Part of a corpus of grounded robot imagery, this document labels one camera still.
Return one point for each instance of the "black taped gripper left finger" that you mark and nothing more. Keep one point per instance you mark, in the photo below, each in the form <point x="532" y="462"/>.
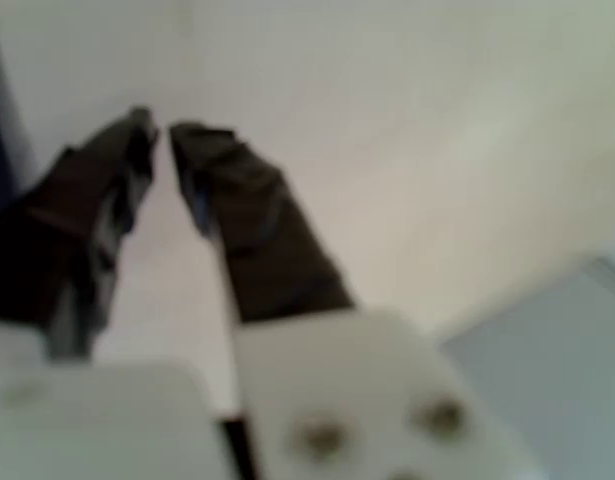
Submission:
<point x="62" y="215"/>

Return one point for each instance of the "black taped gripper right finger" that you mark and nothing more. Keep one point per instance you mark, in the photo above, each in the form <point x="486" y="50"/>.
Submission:
<point x="267" y="240"/>

